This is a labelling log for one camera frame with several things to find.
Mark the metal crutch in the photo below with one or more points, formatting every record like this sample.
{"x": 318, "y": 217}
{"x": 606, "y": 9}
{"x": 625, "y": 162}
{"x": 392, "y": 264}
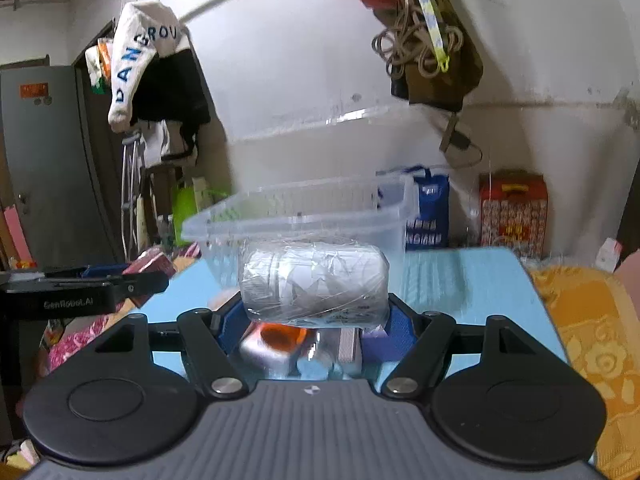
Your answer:
{"x": 131, "y": 185}

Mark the blue shopping bag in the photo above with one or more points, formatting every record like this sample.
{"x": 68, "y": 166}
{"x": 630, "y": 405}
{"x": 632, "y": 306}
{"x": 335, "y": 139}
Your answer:
{"x": 430, "y": 210}

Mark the black hanging garment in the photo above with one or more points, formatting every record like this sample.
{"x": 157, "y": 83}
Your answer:
{"x": 172, "y": 90}

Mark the white printed jacket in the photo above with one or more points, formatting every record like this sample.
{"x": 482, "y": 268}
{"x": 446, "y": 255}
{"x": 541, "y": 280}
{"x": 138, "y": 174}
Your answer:
{"x": 135, "y": 55}

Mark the dark red box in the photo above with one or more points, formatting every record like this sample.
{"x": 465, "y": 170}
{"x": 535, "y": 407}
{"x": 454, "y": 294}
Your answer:
{"x": 152, "y": 261}

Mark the white plastic bottle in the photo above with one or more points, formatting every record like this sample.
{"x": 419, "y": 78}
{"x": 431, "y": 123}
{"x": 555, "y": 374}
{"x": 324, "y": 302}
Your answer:
{"x": 310, "y": 280}

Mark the clear plastic container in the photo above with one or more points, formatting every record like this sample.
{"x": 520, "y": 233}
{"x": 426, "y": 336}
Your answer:
{"x": 300, "y": 210}

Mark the brown hanging bag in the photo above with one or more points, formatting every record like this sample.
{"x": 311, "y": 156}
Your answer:
{"x": 450, "y": 80}

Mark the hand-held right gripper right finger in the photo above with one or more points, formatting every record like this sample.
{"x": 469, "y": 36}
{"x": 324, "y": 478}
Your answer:
{"x": 400, "y": 322}

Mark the red gift box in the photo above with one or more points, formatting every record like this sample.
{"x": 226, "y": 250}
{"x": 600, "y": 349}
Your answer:
{"x": 512, "y": 215}

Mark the orange capped small bottle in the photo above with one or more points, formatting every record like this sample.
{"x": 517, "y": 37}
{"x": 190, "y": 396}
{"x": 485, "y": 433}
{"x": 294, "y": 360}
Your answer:
{"x": 282, "y": 336}

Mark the grey metal door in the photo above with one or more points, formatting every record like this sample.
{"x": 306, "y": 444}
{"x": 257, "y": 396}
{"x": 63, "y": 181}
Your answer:
{"x": 45, "y": 170}

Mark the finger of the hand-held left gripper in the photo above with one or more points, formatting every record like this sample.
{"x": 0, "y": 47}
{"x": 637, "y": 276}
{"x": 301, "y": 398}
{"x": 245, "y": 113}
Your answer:
{"x": 95, "y": 271}
{"x": 142, "y": 284}

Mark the pink floral cloth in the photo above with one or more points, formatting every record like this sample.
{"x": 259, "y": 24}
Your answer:
{"x": 75, "y": 342}

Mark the green shopping bag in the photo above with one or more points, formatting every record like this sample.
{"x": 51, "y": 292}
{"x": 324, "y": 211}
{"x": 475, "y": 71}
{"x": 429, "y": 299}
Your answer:
{"x": 184, "y": 210}

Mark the small white box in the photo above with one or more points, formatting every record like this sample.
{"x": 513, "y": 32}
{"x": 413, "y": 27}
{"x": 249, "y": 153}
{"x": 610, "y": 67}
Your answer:
{"x": 610, "y": 254}

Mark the yellow patterned blanket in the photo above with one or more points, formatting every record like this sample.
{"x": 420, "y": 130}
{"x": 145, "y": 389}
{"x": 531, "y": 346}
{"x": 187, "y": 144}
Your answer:
{"x": 595, "y": 340}

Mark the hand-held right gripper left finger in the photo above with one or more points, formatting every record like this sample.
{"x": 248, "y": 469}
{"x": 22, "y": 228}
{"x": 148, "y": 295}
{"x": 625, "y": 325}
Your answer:
{"x": 231, "y": 327}

